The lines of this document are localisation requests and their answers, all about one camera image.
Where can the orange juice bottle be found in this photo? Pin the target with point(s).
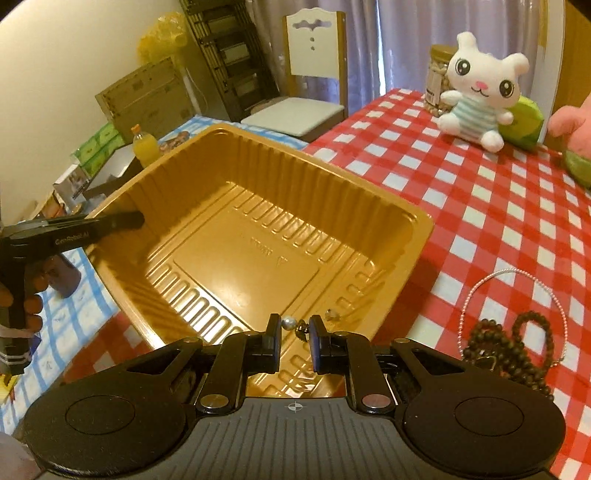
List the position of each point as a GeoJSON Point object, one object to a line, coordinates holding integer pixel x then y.
{"type": "Point", "coordinates": [145, 152]}

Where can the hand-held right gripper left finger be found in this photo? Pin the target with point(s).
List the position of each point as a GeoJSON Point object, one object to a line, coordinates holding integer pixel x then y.
{"type": "Point", "coordinates": [274, 344]}

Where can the red checkered tablecloth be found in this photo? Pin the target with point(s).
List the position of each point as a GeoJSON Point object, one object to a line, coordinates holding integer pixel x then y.
{"type": "Point", "coordinates": [485, 221]}

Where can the green packaging boxes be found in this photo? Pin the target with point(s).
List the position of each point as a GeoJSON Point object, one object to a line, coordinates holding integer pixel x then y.
{"type": "Point", "coordinates": [97, 147]}

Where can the yellow plastic bag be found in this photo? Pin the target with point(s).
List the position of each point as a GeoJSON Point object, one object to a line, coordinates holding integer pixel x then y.
{"type": "Point", "coordinates": [161, 37]}

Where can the green plush toy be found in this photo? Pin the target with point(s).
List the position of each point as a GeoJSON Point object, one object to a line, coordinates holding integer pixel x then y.
{"type": "Point", "coordinates": [526, 122]}

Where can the brown round stool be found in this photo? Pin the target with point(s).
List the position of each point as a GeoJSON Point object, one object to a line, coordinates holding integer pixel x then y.
{"type": "Point", "coordinates": [261, 107]}

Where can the blue checkered tablecloth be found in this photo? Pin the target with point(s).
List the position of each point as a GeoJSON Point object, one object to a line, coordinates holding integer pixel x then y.
{"type": "Point", "coordinates": [69, 323]}

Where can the dark folding rack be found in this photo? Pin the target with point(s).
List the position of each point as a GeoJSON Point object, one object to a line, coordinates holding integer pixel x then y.
{"type": "Point", "coordinates": [231, 60]}

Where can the clear jar of nuts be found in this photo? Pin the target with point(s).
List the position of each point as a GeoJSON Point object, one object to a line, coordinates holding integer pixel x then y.
{"type": "Point", "coordinates": [436, 83]}

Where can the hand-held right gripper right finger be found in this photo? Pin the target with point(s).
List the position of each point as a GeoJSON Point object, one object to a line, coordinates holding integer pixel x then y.
{"type": "Point", "coordinates": [316, 345]}

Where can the purple curtain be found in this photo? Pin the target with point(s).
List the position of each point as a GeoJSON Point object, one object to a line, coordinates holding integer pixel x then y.
{"type": "Point", "coordinates": [401, 37]}

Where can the large cardboard box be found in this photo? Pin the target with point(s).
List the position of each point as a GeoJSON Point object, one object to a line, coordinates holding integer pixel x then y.
{"type": "Point", "coordinates": [147, 92]}

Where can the pearl earring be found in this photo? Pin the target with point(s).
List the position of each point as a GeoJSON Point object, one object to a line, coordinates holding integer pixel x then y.
{"type": "Point", "coordinates": [289, 322]}

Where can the white wooden chair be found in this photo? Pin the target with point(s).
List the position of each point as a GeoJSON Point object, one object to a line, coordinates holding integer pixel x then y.
{"type": "Point", "coordinates": [314, 46]}

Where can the golden plastic tray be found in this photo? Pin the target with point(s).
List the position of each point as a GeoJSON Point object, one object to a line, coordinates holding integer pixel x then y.
{"type": "Point", "coordinates": [277, 207]}

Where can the small printed box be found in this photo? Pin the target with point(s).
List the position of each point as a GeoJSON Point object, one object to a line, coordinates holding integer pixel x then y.
{"type": "Point", "coordinates": [69, 182]}

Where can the pink starfish plush toy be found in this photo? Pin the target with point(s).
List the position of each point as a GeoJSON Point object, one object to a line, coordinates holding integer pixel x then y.
{"type": "Point", "coordinates": [572, 124]}

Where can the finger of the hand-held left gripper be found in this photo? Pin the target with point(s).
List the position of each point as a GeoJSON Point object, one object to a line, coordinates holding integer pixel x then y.
{"type": "Point", "coordinates": [115, 220]}

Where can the white bunny plush toy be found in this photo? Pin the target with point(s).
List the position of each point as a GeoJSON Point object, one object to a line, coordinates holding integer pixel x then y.
{"type": "Point", "coordinates": [480, 78]}

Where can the person's left hand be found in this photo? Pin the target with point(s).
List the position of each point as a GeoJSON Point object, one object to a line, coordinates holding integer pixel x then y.
{"type": "Point", "coordinates": [32, 311]}

